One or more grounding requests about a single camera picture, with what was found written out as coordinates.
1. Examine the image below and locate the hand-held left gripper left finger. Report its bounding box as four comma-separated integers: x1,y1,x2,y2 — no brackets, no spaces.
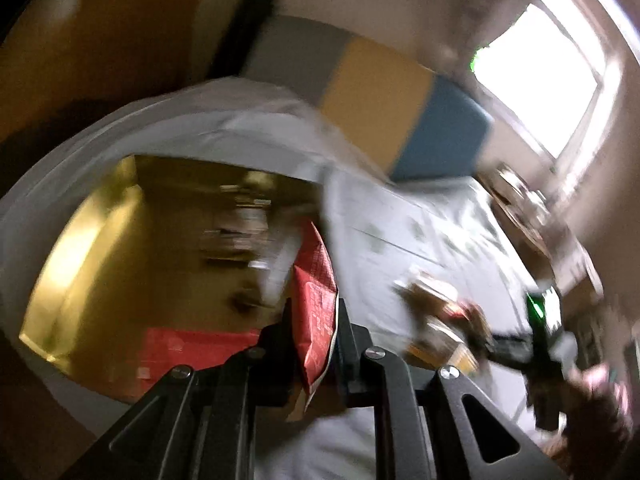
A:
65,300,303,480

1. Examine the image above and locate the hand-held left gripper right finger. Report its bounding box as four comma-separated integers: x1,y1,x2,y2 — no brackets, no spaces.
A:
334,299,571,480

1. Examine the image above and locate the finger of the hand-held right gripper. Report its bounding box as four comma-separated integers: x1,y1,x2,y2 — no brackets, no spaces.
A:
470,331,536,368

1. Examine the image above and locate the green yellow cracker packet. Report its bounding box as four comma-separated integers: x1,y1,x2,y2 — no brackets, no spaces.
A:
415,332,482,373

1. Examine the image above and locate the clear cake packet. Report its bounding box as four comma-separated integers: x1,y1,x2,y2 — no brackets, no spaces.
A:
397,272,466,318

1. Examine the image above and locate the brown foil snack packet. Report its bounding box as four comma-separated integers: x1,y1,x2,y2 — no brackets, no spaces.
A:
202,180,281,263

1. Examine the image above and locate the gold tin box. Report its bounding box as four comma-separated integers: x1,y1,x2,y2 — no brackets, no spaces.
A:
19,154,332,406

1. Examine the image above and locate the person's right forearm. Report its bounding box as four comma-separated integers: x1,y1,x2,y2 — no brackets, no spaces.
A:
550,395,637,480

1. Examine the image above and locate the person's right hand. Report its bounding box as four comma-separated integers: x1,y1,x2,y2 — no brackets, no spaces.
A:
575,362,633,411

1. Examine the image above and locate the white cloud print tablecloth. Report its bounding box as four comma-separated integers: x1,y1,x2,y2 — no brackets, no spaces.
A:
0,77,571,480

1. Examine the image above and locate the grey yellow blue chair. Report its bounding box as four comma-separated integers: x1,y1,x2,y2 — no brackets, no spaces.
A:
240,15,495,183

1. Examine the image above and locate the window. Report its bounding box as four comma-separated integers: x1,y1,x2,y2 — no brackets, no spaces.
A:
470,0,623,161

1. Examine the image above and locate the black rolled mat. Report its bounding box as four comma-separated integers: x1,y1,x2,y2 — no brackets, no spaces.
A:
212,0,277,78

